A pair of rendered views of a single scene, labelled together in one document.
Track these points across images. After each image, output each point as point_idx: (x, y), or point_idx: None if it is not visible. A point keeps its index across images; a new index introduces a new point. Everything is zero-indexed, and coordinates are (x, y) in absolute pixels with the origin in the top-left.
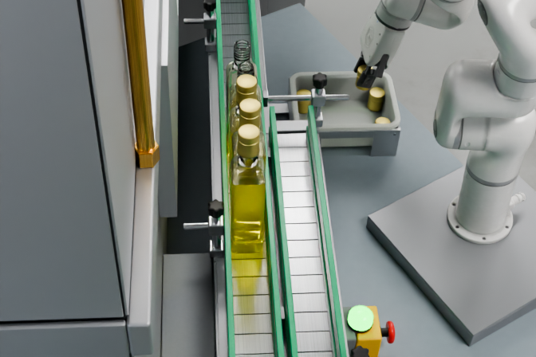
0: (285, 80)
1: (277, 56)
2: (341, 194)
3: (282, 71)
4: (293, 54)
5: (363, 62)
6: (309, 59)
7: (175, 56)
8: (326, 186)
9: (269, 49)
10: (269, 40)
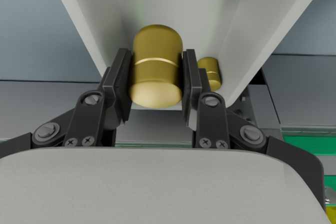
0: (85, 62)
1: (44, 66)
2: (313, 25)
3: (70, 64)
4: (27, 50)
5: (127, 106)
6: (22, 33)
7: None
8: (282, 41)
9: (37, 71)
10: (18, 70)
